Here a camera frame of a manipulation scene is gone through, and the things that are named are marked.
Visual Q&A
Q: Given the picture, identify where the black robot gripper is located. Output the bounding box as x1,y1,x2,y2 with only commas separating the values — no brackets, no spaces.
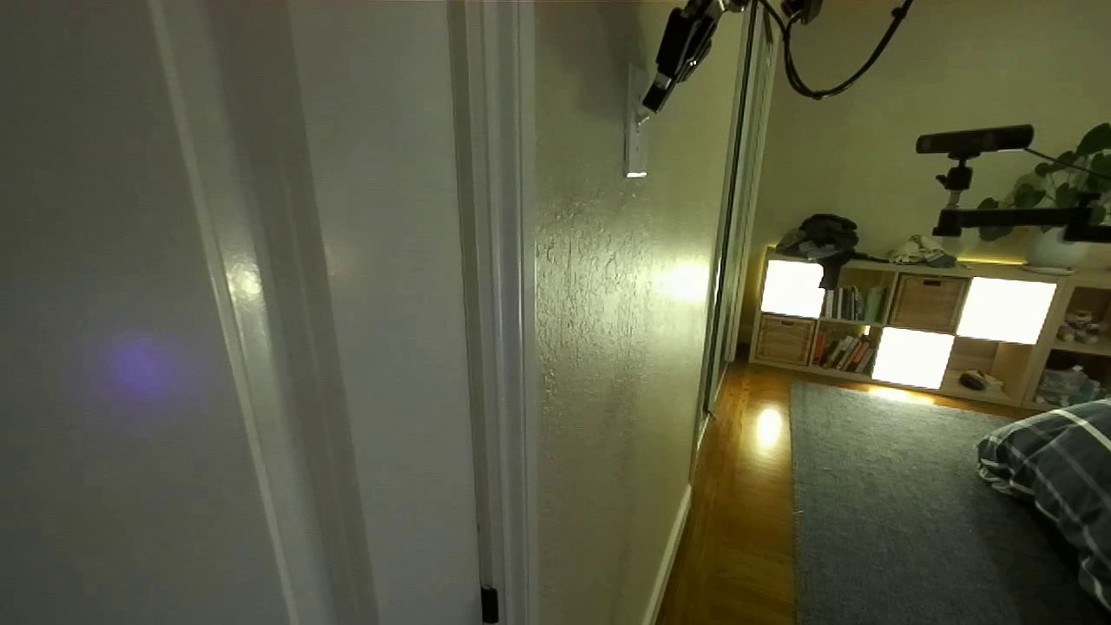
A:
638,0,736,119

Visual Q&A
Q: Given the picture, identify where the black backpack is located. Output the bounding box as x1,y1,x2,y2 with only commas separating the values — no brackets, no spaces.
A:
778,211,864,267

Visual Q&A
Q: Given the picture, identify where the glowing white shelf panel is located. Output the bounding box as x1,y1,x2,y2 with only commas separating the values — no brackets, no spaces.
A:
868,323,960,391
757,258,831,323
953,274,1064,352

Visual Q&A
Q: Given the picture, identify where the brown wicker storage bin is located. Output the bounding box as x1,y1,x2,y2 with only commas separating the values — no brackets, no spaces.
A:
886,274,973,336
754,311,815,371

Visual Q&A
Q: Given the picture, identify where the white cube shelf unit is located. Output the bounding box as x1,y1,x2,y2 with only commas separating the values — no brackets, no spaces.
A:
747,239,1111,418

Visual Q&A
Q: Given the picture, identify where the row of colourful books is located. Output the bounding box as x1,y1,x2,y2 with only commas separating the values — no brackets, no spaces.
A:
831,283,895,329
807,325,880,377

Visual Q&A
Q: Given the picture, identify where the green leafy houseplant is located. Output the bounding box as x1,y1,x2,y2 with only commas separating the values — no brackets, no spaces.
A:
975,119,1111,236

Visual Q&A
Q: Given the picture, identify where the white plant pot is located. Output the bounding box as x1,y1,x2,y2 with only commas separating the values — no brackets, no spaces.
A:
1023,221,1111,274

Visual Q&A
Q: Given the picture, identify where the white baseboard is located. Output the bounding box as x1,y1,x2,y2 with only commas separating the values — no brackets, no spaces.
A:
638,484,699,625

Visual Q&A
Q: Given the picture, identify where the grey floor rug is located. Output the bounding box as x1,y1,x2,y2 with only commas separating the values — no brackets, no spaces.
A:
787,377,1111,625

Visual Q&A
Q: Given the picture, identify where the white panelled door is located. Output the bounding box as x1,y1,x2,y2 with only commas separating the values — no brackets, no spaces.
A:
0,0,486,625

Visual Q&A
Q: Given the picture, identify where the white wall switch plate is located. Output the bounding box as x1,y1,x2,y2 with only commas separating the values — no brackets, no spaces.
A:
621,60,652,183

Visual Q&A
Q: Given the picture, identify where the white closet door frame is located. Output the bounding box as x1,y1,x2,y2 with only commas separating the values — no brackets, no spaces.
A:
693,0,781,418

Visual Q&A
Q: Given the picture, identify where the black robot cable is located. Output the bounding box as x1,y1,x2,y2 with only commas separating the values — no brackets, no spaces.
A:
757,0,918,103

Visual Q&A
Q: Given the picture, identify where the white door frame trim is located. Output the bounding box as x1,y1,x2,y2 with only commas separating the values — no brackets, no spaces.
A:
449,0,542,625

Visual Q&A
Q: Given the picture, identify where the black stereo camera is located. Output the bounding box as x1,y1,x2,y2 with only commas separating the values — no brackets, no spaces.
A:
912,120,1037,158

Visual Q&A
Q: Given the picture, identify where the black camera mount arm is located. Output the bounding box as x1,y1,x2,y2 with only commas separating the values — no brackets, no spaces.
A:
931,154,1111,242

